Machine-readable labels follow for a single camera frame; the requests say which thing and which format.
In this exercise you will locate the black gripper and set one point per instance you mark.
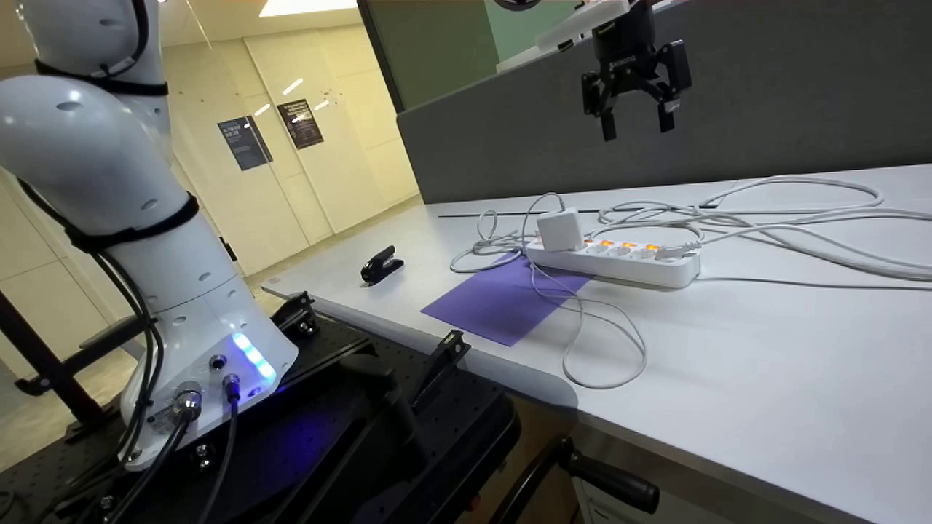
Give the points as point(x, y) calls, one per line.
point(630, 58)

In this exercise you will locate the white power strip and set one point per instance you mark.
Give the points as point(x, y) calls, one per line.
point(633, 264)

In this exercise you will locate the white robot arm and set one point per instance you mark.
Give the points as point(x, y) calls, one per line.
point(84, 133)

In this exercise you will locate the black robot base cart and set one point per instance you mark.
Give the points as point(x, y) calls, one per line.
point(363, 431)

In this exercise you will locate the white power adapter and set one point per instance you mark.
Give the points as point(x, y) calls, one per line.
point(559, 232)

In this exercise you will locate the grey partition panel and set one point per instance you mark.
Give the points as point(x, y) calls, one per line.
point(779, 84)

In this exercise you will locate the purple paper sheet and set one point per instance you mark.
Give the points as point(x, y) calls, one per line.
point(504, 304)

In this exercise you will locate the green partition panel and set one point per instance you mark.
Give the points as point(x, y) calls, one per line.
point(434, 48)

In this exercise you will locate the black clip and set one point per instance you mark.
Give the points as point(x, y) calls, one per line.
point(380, 266)

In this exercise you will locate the black handle under table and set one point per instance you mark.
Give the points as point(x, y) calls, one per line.
point(569, 459)

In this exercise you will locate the dark wall poster left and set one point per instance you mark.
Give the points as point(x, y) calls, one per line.
point(245, 143)

